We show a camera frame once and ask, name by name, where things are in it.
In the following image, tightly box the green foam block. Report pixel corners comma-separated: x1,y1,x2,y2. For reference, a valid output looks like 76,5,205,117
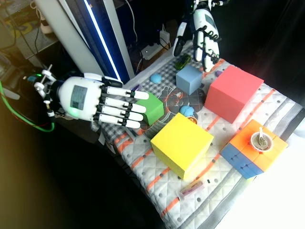
135,92,165,126

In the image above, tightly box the yellow foam block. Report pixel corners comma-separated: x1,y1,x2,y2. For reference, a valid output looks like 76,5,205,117
150,113,214,180

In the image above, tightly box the green cable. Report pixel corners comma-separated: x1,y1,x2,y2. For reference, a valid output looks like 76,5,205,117
0,80,56,133

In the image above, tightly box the white cable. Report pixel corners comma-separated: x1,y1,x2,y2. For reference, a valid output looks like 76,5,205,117
125,0,139,45

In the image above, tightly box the white power strip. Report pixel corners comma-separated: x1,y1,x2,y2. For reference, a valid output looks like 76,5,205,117
140,42,163,61

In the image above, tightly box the white shoe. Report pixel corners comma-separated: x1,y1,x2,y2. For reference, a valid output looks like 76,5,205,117
35,7,52,34

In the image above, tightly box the small toy food bowl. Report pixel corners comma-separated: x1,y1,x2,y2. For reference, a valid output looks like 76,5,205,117
250,131,274,152

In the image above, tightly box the white pillar with blue light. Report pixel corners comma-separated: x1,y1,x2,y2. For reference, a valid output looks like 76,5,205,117
33,0,135,83

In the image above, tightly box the smooth blue toy ball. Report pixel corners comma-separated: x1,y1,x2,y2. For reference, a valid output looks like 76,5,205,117
150,73,163,84

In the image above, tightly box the green toy car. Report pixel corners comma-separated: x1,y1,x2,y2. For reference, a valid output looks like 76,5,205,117
174,53,192,70

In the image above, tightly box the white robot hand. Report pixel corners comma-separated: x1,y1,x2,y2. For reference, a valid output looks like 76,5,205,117
58,73,150,129
173,7,221,73

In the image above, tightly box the large puzzle cube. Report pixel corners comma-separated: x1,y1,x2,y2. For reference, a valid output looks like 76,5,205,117
220,119,289,180

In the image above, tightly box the small white toy spoon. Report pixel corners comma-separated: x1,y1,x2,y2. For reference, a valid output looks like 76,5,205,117
258,126,268,146

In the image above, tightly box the blue foam block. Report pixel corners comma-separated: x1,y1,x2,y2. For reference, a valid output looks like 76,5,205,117
175,64,204,96

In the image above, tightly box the lumpy blue toy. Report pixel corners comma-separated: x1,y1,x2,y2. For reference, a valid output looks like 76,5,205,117
179,104,196,117

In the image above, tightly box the red foam block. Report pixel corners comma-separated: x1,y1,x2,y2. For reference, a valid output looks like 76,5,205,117
204,65,265,124

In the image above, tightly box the grey quilt with bear print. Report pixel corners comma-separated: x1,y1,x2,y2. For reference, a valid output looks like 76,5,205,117
99,40,303,229

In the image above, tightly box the white plug adapter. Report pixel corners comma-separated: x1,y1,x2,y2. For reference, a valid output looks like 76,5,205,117
159,23,171,46

